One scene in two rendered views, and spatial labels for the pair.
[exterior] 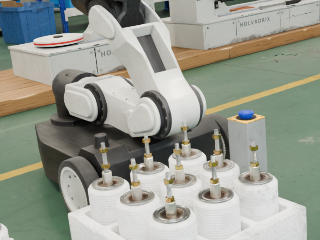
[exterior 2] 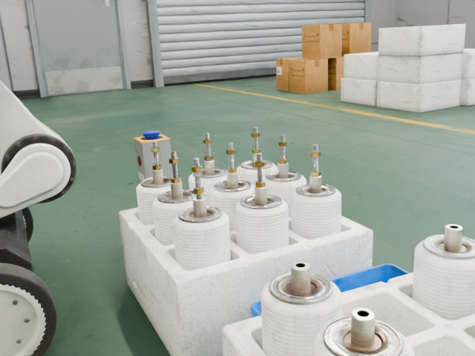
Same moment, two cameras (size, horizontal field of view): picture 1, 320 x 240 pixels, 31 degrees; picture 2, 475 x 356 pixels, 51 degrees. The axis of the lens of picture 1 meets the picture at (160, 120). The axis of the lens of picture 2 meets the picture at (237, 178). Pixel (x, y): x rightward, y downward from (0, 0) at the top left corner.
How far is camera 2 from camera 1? 1.37 m
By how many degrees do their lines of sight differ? 76
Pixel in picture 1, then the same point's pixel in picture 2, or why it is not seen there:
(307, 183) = (108, 224)
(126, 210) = (283, 210)
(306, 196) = not seen: hidden behind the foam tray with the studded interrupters
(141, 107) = (36, 159)
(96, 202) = (221, 235)
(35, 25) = not seen: outside the picture
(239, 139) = (161, 160)
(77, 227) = (204, 287)
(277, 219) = not seen: hidden behind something
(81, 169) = (18, 273)
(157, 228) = (336, 200)
